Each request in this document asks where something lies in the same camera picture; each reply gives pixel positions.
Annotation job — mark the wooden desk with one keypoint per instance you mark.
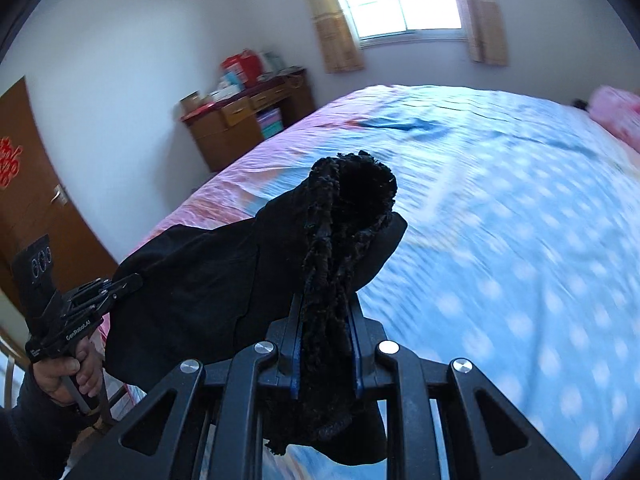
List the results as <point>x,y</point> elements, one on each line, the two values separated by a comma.
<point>225,140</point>

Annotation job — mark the cardboard box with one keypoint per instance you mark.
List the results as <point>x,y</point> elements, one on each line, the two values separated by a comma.
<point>195,104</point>

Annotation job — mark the red gift box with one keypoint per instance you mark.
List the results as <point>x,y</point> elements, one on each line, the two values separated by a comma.
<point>242,67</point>

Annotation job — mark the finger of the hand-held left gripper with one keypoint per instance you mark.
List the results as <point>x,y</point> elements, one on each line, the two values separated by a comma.
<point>117,295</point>
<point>120,281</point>

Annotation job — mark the brown wooden door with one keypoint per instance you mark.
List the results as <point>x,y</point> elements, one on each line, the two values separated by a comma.
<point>75,240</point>

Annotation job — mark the person's left hand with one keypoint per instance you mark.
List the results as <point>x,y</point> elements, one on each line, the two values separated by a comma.
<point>50,380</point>

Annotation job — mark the red paper door decoration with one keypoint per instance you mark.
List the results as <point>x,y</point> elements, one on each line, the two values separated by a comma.
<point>7,162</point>

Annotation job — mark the beige curtain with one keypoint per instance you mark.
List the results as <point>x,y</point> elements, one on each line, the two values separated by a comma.
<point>482,15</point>
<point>335,30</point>

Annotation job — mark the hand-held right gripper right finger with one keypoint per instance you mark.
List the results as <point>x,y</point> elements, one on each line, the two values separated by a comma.
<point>356,355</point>

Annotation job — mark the dotted pastel bedsheet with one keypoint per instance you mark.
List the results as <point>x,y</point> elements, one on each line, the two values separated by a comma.
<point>500,260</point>

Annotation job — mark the pastel storage box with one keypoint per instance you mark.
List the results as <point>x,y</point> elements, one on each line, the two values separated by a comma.
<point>270,122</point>

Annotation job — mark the black pants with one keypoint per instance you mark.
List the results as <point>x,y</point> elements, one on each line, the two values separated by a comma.
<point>200,280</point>

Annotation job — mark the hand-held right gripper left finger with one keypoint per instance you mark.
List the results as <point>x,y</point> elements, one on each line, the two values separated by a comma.
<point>296,360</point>

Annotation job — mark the person's left forearm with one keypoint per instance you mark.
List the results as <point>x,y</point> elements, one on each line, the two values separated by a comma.
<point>25,435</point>

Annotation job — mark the pink pillow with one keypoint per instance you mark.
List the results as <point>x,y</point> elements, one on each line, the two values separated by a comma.
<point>617,110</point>

